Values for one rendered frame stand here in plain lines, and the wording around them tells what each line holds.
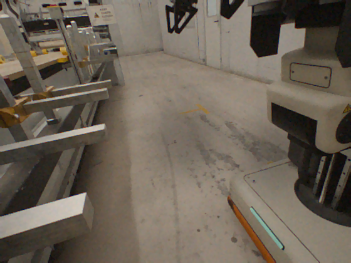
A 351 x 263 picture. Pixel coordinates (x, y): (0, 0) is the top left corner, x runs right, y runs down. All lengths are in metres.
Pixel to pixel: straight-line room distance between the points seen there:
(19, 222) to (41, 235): 0.03
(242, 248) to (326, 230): 0.40
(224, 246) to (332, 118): 0.81
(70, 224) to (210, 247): 0.97
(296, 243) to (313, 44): 0.65
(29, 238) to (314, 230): 0.87
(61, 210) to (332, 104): 0.56
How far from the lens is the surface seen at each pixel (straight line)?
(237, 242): 1.18
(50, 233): 0.25
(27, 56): 0.93
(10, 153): 0.51
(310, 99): 0.60
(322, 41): 0.65
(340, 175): 0.97
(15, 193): 0.60
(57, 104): 0.71
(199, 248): 1.15
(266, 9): 0.62
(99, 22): 4.67
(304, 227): 0.94
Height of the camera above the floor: 0.99
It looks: 27 degrees down
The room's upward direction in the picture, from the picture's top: 8 degrees counter-clockwise
